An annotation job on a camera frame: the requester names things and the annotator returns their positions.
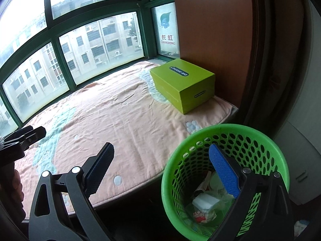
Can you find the green perforated plastic basket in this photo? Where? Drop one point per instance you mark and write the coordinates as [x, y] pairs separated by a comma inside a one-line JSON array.
[[250, 135]]

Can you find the lime green cardboard box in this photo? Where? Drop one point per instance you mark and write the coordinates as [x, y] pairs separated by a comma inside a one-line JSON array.
[[180, 80]]

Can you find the person's left hand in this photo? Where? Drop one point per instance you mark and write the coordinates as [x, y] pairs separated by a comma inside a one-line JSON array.
[[16, 190]]

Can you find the white paper wrapper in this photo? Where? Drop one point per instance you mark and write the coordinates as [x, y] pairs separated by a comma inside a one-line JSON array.
[[204, 217]]

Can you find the beige apartment building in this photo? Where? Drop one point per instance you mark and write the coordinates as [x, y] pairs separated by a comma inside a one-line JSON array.
[[105, 42]]

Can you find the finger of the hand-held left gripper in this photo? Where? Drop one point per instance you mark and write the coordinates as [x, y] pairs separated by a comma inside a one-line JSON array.
[[35, 135], [17, 133]]

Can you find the brown wooden panel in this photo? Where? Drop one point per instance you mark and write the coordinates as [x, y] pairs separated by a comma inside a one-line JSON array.
[[213, 30]]

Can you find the green window frame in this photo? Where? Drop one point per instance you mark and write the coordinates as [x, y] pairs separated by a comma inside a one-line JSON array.
[[146, 30]]

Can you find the white printed air conditioner unit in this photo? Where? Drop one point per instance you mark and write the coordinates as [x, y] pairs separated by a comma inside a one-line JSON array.
[[165, 35]]

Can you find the white foam block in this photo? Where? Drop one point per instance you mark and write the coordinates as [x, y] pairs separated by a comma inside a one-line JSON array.
[[204, 202]]

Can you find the pink printed blanket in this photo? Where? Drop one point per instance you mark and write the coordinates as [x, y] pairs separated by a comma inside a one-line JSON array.
[[125, 120]]

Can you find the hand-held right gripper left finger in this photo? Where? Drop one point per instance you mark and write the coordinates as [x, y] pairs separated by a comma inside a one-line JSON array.
[[100, 165]]

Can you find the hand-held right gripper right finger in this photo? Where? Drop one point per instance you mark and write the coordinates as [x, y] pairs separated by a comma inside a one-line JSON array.
[[224, 170]]

